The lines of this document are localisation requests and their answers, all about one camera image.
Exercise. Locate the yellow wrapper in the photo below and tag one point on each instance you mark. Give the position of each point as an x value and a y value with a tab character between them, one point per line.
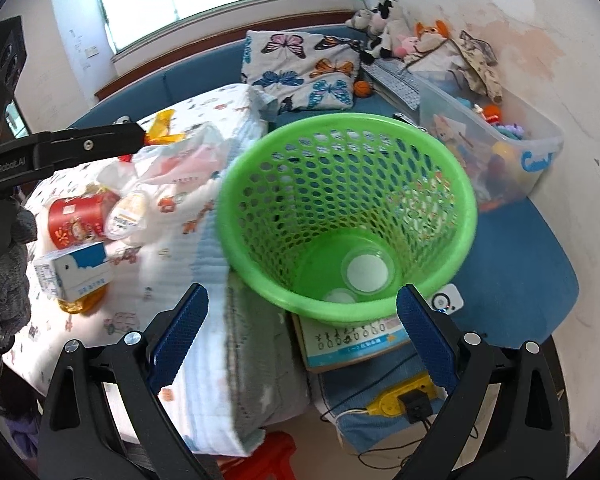
162	127

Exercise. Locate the green plastic mesh basket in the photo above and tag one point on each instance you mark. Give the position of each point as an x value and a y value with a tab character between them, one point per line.
280	160

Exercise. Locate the grey patterned flat box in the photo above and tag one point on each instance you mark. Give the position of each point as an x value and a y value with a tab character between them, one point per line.
395	82

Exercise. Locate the white wall socket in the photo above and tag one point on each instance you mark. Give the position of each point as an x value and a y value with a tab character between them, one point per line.
92	52

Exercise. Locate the clear plastic storage box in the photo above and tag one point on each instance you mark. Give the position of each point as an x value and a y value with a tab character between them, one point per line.
525	132

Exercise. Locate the white printed blanket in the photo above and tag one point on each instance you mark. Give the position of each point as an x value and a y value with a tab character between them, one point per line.
180	240

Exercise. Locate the red paper cup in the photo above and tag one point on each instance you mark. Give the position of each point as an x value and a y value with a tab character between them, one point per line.
75	217

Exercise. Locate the grey plush toy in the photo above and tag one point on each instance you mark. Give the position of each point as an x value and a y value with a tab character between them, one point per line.
360	19

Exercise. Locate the black plug adapter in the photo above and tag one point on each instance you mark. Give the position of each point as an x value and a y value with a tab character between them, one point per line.
415	402

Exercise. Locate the blue knitted cloth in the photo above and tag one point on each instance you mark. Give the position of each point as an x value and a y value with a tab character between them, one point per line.
360	432

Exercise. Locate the butterfly print pillow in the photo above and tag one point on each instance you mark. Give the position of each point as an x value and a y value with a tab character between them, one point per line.
300	70

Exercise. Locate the person's left hand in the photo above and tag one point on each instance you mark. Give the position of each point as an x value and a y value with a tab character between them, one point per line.
10	285

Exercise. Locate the blue and white booklet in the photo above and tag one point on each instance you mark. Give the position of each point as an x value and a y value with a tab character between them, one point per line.
350	345

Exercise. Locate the white cloth bundle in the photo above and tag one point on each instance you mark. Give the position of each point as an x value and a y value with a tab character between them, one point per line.
435	60

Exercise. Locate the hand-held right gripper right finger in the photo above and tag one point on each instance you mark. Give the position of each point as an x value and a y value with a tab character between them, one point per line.
425	335

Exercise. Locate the yellow power strip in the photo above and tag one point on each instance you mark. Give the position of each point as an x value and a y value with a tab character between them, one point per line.
385	402

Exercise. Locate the red plastic stool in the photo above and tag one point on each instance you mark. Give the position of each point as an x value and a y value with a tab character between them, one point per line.
260	460

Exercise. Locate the white and pink plastic bag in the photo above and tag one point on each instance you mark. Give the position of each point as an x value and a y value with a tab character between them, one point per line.
180	160

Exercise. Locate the purple cloth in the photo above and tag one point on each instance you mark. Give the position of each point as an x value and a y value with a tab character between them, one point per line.
15	430

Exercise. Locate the blue and white carton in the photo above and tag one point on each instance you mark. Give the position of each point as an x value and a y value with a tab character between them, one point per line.
80	270

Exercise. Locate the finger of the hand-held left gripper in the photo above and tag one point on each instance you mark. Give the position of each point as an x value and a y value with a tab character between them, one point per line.
87	146

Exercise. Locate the orange wrapper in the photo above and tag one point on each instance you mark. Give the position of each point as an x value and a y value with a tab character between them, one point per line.
82	304

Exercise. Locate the orange fox plush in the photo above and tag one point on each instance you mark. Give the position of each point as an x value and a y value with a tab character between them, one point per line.
430	32

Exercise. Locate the grey star quilt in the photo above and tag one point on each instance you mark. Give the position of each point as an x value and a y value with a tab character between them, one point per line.
265	360

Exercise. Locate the black and white cow plush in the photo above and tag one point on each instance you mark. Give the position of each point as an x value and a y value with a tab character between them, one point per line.
387	20

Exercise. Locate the pink pig plush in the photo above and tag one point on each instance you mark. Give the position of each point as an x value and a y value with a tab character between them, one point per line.
405	46

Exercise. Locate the small toy basketball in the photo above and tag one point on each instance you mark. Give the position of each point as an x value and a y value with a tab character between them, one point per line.
363	89

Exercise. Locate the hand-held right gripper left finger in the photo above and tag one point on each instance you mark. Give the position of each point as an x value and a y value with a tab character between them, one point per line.
180	335

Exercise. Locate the cream paper cup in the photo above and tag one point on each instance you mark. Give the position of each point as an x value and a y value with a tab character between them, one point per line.
367	270

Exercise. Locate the white rounded square device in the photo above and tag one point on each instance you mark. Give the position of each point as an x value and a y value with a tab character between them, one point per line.
447	300

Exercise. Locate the pile of colourful toys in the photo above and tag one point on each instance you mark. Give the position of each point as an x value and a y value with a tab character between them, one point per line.
500	157

